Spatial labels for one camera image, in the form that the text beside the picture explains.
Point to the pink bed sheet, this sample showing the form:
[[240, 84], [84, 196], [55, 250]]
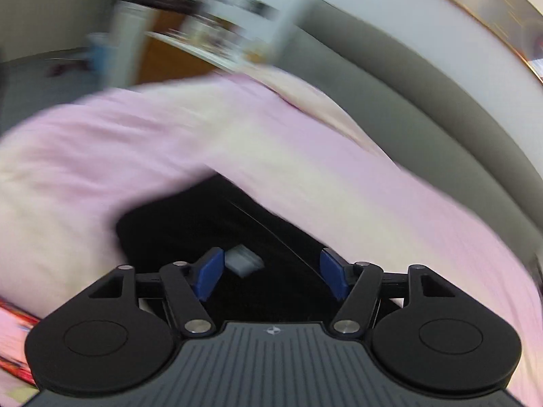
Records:
[[127, 135]]

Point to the red printed cloth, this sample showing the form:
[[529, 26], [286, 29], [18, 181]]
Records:
[[15, 347]]

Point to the white upright panel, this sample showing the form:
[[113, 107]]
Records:
[[127, 42]]

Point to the black pants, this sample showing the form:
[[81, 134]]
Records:
[[191, 229]]

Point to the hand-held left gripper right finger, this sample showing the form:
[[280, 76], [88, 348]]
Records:
[[333, 272]]

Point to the cream pillow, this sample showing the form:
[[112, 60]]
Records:
[[316, 104]]

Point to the orange wall poster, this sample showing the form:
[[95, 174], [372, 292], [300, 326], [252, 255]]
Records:
[[488, 0]]

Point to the brown wooden cabinet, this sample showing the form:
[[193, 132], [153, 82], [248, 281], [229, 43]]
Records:
[[169, 61]]

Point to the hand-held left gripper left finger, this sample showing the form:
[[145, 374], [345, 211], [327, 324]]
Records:
[[208, 272]]

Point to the grey padded headboard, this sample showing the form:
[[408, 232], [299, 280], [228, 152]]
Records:
[[403, 93]]

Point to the cluttered white shelf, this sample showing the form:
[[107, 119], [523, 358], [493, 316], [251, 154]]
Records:
[[212, 46]]

